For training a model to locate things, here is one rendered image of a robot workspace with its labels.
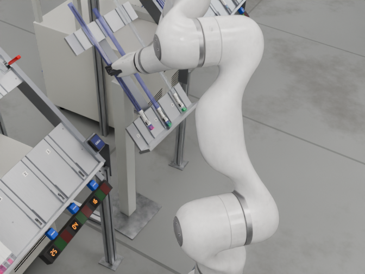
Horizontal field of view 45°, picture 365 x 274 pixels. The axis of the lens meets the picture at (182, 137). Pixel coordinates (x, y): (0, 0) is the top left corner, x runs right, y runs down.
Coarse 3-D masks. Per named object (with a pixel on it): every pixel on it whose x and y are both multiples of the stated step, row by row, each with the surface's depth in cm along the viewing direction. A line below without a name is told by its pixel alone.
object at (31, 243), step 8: (96, 168) 150; (88, 176) 148; (80, 184) 146; (72, 192) 144; (72, 200) 141; (64, 208) 138; (56, 216) 136; (48, 224) 133; (40, 232) 131; (32, 240) 129; (24, 248) 127; (16, 256) 126; (16, 264) 123; (8, 272) 121
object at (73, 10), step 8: (72, 8) 145; (80, 16) 146; (80, 24) 147; (88, 32) 147; (96, 40) 148; (96, 48) 149; (104, 56) 150; (120, 80) 152; (128, 96) 154; (136, 104) 155
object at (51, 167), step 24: (48, 144) 144; (72, 144) 150; (24, 168) 136; (48, 168) 141; (72, 168) 146; (0, 192) 129; (24, 192) 134; (48, 192) 139; (0, 216) 127; (24, 216) 131; (48, 216) 136; (0, 240) 125; (24, 240) 129
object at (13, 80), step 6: (0, 60) 142; (0, 72) 141; (12, 72) 143; (0, 78) 140; (6, 78) 141; (12, 78) 143; (18, 78) 144; (0, 84) 139; (6, 84) 141; (12, 84) 142; (18, 84) 143; (0, 90) 139; (6, 90) 140; (0, 96) 138
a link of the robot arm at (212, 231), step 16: (192, 208) 93; (208, 208) 92; (224, 208) 92; (240, 208) 93; (176, 224) 93; (192, 224) 90; (208, 224) 90; (224, 224) 91; (240, 224) 92; (192, 240) 91; (208, 240) 91; (224, 240) 92; (240, 240) 93; (192, 256) 93; (208, 256) 94; (224, 256) 101; (240, 256) 104; (208, 272) 104; (224, 272) 101; (240, 272) 105
